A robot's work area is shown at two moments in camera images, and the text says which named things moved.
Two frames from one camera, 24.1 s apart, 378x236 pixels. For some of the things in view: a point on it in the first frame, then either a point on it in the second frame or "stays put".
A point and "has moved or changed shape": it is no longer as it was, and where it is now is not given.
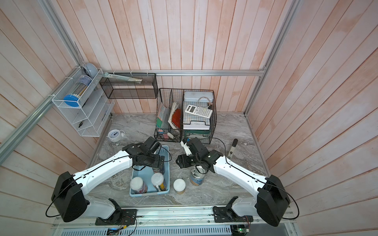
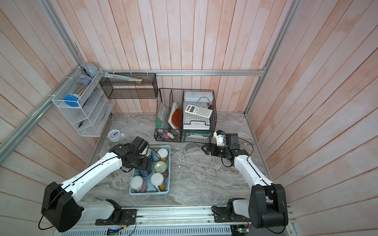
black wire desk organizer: [185, 113] stays put
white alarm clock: [115, 135] stays put
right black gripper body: [190, 161] -> [219, 151]
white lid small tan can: [179, 186] -> [163, 153]
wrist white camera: [186, 148] -> [220, 138]
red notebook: [176, 118] stays put
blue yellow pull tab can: [197, 175] has moved or changed shape
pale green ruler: [108, 75] stays put
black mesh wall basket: [117, 88] stays put
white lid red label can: [137, 184] stays put
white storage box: [206, 96] stays put
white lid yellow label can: [158, 181] stays put
